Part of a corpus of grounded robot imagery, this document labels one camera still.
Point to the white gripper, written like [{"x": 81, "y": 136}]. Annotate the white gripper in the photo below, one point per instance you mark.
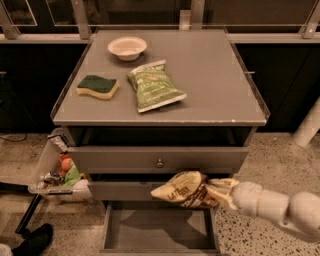
[{"x": 247, "y": 197}]

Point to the brown chip bag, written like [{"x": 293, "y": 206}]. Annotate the brown chip bag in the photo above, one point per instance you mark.
[{"x": 187, "y": 189}]

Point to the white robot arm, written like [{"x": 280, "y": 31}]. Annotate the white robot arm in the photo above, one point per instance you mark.
[{"x": 298, "y": 215}]

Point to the grey bottom drawer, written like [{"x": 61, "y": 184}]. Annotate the grey bottom drawer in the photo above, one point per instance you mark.
[{"x": 133, "y": 228}]

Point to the grey drawer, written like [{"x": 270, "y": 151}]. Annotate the grey drawer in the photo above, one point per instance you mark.
[
  {"x": 157, "y": 160},
  {"x": 123, "y": 191},
  {"x": 133, "y": 228}
]

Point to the grey drawer cabinet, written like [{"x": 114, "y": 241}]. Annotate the grey drawer cabinet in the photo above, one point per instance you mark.
[{"x": 223, "y": 107}]

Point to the green jalapeno chip bag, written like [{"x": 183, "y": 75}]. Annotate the green jalapeno chip bag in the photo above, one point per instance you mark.
[{"x": 153, "y": 87}]

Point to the grey middle drawer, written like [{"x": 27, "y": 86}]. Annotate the grey middle drawer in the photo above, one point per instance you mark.
[{"x": 123, "y": 191}]

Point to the grey top drawer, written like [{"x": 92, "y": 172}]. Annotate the grey top drawer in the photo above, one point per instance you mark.
[{"x": 157, "y": 160}]

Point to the green packet in bin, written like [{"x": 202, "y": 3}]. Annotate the green packet in bin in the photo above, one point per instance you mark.
[{"x": 72, "y": 176}]

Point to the green yellow sponge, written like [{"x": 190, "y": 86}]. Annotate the green yellow sponge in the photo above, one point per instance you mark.
[{"x": 98, "y": 87}]

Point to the orange fruit in bin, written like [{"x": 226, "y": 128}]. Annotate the orange fruit in bin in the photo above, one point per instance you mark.
[{"x": 66, "y": 164}]

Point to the clear plastic bin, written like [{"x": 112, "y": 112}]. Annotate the clear plastic bin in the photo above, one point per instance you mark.
[{"x": 48, "y": 177}]

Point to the white paper bowl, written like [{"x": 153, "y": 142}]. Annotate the white paper bowl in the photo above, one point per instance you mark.
[{"x": 127, "y": 48}]

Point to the black floor bar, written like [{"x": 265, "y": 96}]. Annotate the black floor bar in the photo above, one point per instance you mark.
[{"x": 22, "y": 226}]

